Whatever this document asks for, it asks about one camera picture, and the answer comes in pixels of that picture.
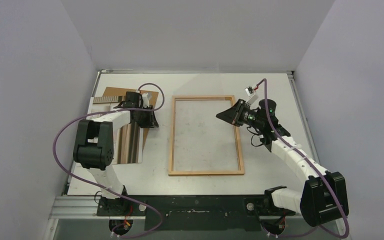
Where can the aluminium rail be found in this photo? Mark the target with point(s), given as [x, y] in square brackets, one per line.
[79, 207]

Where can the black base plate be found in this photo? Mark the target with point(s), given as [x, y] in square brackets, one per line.
[197, 223]

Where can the clear acrylic sheet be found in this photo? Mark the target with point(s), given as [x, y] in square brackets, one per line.
[202, 142]

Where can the wooden picture frame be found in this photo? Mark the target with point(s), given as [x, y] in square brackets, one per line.
[171, 171]

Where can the photo print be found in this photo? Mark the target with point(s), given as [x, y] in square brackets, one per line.
[127, 137]

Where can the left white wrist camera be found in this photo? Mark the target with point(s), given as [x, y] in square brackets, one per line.
[146, 100]

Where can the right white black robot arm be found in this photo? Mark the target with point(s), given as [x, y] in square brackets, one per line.
[324, 195]

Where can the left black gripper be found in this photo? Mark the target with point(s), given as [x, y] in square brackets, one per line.
[151, 122]

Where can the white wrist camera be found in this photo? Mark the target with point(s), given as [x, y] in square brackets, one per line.
[146, 100]
[251, 92]

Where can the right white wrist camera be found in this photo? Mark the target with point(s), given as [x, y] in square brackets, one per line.
[251, 92]

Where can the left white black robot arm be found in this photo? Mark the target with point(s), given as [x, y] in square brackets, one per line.
[95, 147]

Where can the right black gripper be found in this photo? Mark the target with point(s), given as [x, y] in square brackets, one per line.
[238, 112]

